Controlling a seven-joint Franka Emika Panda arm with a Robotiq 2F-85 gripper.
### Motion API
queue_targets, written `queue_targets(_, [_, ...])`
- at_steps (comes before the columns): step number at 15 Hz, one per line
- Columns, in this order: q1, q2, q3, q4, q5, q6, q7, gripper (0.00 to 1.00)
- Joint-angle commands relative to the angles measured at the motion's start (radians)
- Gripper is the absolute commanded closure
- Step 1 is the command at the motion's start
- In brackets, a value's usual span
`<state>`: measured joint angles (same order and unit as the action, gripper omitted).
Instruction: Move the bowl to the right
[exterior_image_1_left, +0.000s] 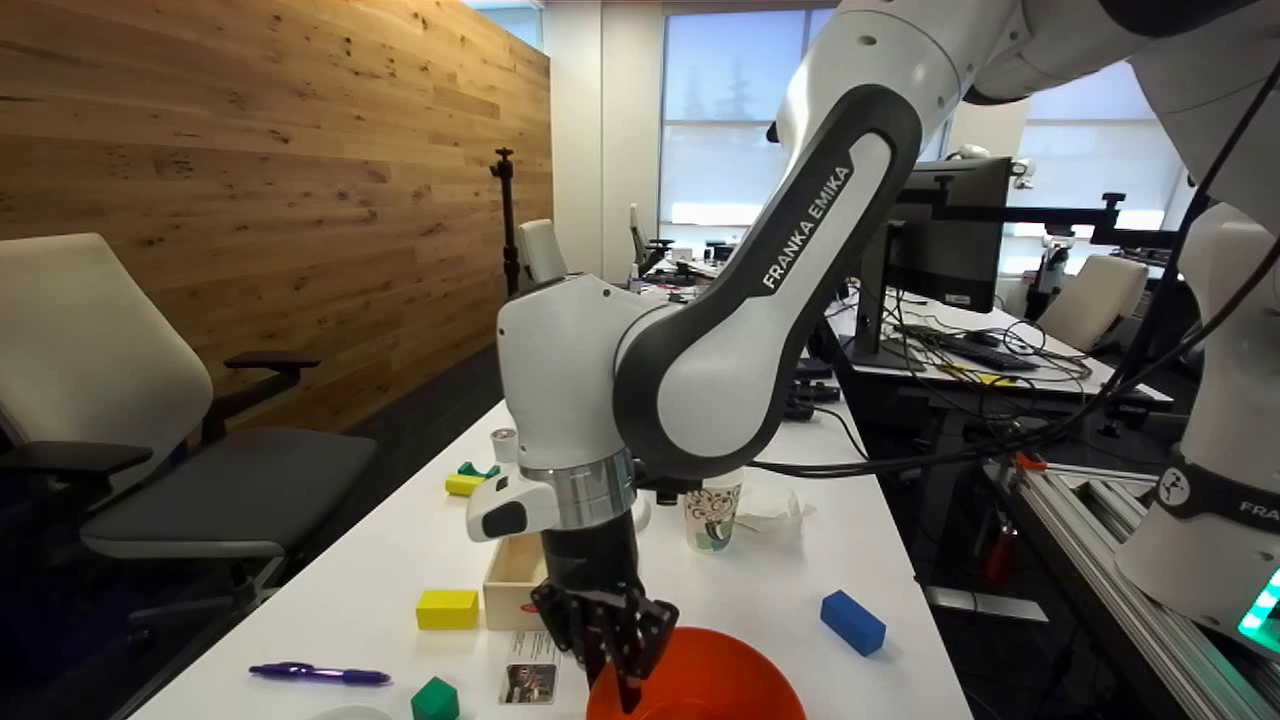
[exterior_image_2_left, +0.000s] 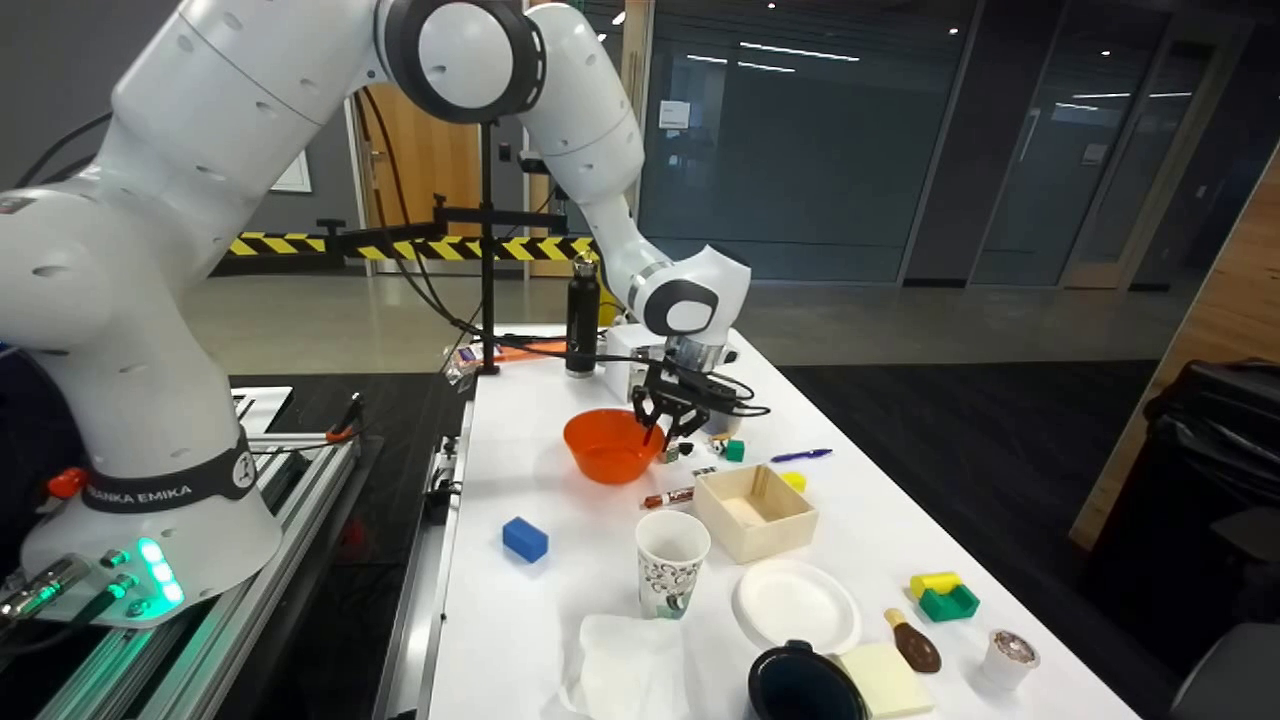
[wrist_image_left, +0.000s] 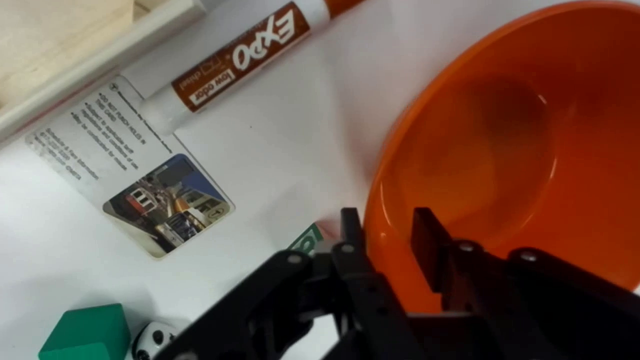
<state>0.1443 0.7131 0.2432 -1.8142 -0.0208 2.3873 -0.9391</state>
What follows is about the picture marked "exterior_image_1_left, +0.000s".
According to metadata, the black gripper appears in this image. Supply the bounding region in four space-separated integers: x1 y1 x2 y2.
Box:
528 506 684 720

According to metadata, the orange plastic bowl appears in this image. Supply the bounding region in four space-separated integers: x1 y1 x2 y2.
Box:
585 623 811 720

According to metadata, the small black white item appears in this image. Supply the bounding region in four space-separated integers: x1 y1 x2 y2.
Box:
500 659 561 708

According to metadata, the wooden open box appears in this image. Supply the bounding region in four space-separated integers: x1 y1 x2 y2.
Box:
478 530 551 637

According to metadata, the patterned paper cup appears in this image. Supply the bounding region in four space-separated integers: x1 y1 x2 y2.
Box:
680 476 742 556

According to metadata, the yellow rectangular block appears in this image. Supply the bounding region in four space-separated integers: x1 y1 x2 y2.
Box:
413 583 484 637

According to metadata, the small green block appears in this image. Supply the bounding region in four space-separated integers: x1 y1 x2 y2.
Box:
407 673 464 720

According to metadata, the blue rectangular block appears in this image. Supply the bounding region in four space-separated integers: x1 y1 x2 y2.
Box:
815 589 890 659

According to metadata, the blue pen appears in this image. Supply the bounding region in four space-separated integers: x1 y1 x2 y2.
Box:
245 657 396 691

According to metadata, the gray office chair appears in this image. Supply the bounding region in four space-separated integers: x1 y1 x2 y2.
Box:
0 231 382 720

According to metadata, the black tripod pole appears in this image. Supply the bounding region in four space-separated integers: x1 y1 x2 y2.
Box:
484 144 528 303

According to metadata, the black keyboard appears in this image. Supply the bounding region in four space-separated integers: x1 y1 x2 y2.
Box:
897 321 1042 377

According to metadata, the black computer monitor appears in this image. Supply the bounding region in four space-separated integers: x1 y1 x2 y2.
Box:
882 157 1014 316

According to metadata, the office desk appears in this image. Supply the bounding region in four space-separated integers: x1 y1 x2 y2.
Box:
824 282 1180 421

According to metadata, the white office chair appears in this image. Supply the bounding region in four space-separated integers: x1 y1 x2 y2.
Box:
1036 252 1153 354

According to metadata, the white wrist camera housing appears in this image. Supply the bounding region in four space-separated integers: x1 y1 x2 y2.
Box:
464 470 572 543

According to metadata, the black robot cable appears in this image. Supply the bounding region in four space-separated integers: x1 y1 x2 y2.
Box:
742 55 1280 484

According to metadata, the aluminium rail frame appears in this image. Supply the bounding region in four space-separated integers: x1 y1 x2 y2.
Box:
982 456 1280 720

